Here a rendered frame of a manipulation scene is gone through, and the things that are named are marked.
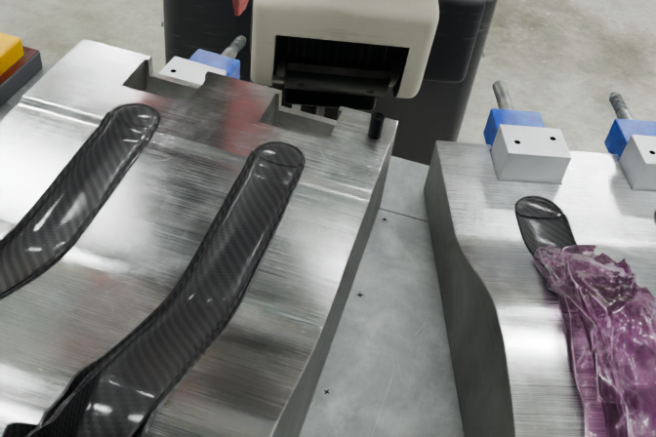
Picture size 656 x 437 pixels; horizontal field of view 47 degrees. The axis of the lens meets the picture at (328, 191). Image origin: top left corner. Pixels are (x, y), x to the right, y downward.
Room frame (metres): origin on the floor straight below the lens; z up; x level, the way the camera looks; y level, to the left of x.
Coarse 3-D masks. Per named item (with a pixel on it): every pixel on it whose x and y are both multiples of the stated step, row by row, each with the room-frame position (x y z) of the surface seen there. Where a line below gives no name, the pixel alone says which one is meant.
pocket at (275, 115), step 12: (276, 96) 0.48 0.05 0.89; (276, 108) 0.48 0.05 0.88; (288, 108) 0.48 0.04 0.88; (264, 120) 0.45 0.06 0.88; (276, 120) 0.47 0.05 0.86; (288, 120) 0.47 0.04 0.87; (300, 120) 0.47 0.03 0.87; (312, 120) 0.47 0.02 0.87; (324, 120) 0.47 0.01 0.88; (336, 120) 0.47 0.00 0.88; (300, 132) 0.47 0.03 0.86; (312, 132) 0.47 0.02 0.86; (324, 132) 0.47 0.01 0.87
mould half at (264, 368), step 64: (64, 64) 0.47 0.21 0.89; (128, 64) 0.48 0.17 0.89; (0, 128) 0.39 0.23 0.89; (64, 128) 0.40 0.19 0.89; (192, 128) 0.42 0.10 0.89; (256, 128) 0.43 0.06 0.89; (384, 128) 0.45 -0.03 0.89; (0, 192) 0.33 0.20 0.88; (128, 192) 0.35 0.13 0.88; (192, 192) 0.36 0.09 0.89; (320, 192) 0.38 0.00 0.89; (64, 256) 0.29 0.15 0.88; (128, 256) 0.30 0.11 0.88; (192, 256) 0.31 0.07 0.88; (320, 256) 0.32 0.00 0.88; (0, 320) 0.22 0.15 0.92; (64, 320) 0.23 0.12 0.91; (128, 320) 0.24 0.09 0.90; (256, 320) 0.26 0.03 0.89; (320, 320) 0.27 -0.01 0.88; (0, 384) 0.17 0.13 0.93; (64, 384) 0.18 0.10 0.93; (192, 384) 0.20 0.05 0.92; (256, 384) 0.21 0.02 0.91
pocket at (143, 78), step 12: (144, 60) 0.49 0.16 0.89; (144, 72) 0.49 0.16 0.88; (132, 84) 0.47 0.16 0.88; (144, 84) 0.49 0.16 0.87; (156, 84) 0.49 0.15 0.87; (168, 84) 0.49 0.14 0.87; (180, 84) 0.49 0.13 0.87; (192, 84) 0.49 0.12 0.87; (168, 96) 0.49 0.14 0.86; (180, 96) 0.49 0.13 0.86; (192, 96) 0.49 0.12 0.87
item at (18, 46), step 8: (0, 40) 0.57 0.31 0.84; (8, 40) 0.57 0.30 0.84; (16, 40) 0.57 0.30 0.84; (0, 48) 0.55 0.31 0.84; (8, 48) 0.56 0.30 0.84; (16, 48) 0.57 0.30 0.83; (0, 56) 0.54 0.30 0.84; (8, 56) 0.55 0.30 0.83; (16, 56) 0.56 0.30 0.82; (0, 64) 0.54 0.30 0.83; (8, 64) 0.55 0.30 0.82; (0, 72) 0.54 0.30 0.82
